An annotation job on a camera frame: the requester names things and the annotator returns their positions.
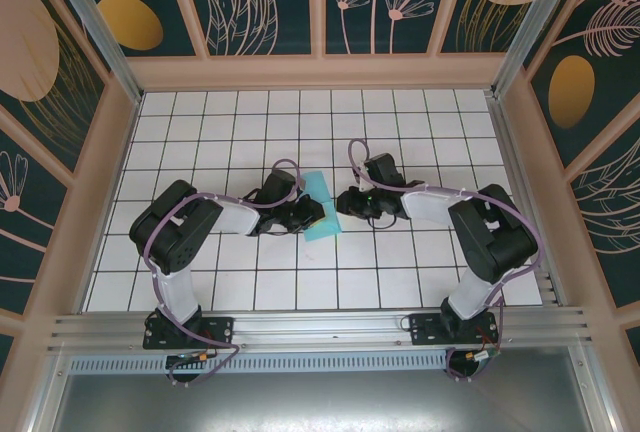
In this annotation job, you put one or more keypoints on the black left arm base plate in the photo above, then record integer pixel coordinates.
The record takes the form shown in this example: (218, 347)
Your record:
(220, 332)

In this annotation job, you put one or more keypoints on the aluminium side rail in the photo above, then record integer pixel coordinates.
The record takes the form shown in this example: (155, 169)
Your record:
(521, 177)

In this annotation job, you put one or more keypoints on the grey metal sheet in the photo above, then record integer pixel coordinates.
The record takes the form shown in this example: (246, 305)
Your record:
(320, 402)

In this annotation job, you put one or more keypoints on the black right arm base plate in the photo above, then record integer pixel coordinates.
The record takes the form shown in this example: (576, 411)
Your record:
(425, 334)

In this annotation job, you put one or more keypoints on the aluminium frame post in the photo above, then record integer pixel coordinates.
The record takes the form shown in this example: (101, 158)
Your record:
(535, 27)
(96, 27)

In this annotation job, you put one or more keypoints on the aluminium mounting rail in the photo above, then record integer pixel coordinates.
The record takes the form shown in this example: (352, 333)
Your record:
(320, 327)

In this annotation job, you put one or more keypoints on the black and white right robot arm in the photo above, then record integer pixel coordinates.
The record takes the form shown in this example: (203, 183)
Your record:
(490, 242)

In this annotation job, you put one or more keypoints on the yellow power connector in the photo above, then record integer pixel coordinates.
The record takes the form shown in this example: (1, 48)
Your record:
(472, 354)
(204, 357)

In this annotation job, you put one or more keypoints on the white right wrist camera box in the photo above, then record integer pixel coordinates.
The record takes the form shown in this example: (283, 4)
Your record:
(364, 181)

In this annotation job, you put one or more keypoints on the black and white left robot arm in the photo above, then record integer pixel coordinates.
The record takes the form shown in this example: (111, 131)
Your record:
(170, 232)

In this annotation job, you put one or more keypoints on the teal square paper sheet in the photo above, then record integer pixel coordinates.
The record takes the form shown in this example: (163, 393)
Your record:
(330, 229)

